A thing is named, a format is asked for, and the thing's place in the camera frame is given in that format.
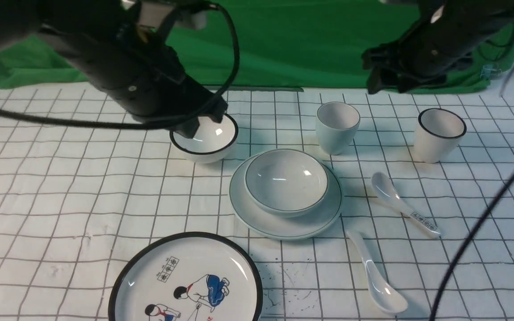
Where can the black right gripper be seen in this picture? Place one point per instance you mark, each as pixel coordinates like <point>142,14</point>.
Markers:
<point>422,57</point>

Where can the metal binder clip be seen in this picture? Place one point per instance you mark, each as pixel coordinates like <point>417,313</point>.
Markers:
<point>489,72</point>

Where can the black-rimmed white cup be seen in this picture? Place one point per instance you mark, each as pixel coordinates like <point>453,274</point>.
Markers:
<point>437,133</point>

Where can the pale green round plate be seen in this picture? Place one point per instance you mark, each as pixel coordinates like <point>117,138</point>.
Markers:
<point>276,227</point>

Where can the black-rimmed cartoon plate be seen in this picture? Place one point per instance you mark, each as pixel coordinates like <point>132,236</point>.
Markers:
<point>190,276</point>

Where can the white spoon with lettering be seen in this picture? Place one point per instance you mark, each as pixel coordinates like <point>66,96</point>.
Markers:
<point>386,192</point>

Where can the plain white ceramic spoon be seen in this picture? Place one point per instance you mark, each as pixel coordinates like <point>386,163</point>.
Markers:
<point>384,296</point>

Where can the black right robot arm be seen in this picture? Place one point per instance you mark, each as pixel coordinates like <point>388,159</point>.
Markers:
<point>485,17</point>

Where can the white checkered tablecloth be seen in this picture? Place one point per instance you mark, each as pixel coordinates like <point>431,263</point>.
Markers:
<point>77,204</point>

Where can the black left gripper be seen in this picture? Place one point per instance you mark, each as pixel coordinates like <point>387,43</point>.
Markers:
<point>146,78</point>

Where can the green backdrop cloth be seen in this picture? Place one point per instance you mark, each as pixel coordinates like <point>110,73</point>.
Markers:
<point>283,43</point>

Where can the black-rimmed white bowl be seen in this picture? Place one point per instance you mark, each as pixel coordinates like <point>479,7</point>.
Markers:
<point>211,143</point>

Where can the pale green shallow bowl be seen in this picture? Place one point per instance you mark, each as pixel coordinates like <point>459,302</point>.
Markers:
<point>285,182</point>

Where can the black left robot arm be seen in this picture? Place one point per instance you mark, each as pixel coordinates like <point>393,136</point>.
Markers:
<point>54,20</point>

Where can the pale green cup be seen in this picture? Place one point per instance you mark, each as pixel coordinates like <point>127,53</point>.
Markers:
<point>335,127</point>

